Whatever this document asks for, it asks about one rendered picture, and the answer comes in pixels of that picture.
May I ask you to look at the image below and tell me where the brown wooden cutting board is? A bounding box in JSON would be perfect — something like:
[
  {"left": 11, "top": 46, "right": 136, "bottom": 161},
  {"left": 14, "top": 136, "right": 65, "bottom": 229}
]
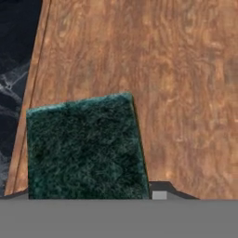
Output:
[{"left": 4, "top": 0, "right": 238, "bottom": 200}]

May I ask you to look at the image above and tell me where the dark green sponge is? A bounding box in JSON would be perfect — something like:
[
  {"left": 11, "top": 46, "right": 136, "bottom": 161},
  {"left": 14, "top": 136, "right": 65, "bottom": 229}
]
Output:
[{"left": 25, "top": 91, "right": 151, "bottom": 200}]

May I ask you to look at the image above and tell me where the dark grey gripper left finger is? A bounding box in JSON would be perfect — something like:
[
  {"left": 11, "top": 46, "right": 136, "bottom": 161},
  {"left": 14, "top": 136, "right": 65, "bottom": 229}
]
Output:
[{"left": 2, "top": 188, "right": 30, "bottom": 200}]

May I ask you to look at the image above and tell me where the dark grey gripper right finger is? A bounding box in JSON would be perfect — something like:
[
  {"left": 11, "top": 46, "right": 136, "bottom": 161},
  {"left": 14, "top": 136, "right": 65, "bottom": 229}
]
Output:
[{"left": 148, "top": 181, "right": 200, "bottom": 200}]

